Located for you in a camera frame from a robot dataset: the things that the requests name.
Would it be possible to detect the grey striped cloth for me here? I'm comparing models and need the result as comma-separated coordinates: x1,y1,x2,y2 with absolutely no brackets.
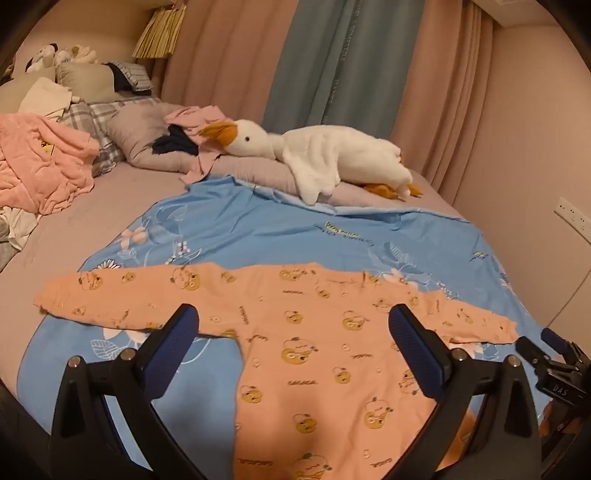
115,63,153,95

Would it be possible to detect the bed with mauve sheet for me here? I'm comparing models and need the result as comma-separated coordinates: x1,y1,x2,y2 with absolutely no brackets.
0,90,462,407

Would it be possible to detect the white wall socket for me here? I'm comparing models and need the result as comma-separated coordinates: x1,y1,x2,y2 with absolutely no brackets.
554,197,591,236

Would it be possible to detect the blue curtain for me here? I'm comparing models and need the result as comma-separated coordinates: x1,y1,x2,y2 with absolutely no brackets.
263,0,426,139

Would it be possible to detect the pink cloth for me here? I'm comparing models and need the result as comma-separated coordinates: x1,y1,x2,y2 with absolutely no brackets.
165,106,227,185

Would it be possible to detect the grey plaid pillow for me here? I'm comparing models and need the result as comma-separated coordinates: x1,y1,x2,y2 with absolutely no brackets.
58,98,162,178

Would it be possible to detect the blue floral blanket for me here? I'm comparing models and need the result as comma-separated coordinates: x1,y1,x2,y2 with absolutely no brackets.
28,178,561,462

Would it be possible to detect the pile of white grey clothes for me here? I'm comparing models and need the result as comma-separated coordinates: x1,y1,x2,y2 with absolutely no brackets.
0,205,42,273

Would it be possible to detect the white cloth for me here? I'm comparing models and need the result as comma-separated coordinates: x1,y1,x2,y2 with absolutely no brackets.
17,77,81,121

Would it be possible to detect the black and white plush toy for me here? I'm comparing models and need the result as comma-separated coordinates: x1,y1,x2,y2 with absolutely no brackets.
25,44,70,73

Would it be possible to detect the pink curtain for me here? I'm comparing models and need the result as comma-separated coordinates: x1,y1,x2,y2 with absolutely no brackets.
161,0,301,121
392,0,504,204

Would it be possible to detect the grey bolster pillow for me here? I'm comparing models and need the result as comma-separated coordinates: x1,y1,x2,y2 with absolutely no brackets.
107,102,398,208

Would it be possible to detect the yellow striped hanging cloth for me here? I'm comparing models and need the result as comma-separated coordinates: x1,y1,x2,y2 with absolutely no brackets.
132,2,188,60

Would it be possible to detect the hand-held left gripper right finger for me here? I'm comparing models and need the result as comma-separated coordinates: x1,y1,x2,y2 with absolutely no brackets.
388,305,543,480

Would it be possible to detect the white goose plush toy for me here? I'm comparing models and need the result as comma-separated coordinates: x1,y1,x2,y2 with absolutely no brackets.
198,119,423,205

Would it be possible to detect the pink fleece garment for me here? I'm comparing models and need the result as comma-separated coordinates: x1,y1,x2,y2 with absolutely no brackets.
0,112,100,215

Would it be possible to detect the cream plush toy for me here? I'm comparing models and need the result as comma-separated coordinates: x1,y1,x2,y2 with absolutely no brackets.
68,45,100,65

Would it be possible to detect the beige pillow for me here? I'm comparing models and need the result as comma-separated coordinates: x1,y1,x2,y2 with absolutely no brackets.
55,61,116,103

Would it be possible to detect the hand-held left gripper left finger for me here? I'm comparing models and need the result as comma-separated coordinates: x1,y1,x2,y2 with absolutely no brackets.
48,303,208,480

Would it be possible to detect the orange cartoon print child's top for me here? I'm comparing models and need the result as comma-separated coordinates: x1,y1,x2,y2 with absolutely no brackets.
33,262,518,480

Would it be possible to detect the dark navy cloth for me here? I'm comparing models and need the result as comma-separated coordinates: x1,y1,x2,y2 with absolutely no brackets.
152,124,200,157

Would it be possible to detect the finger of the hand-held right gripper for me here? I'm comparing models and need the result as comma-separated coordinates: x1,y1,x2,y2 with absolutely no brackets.
515,336,553,371
541,328,591,366

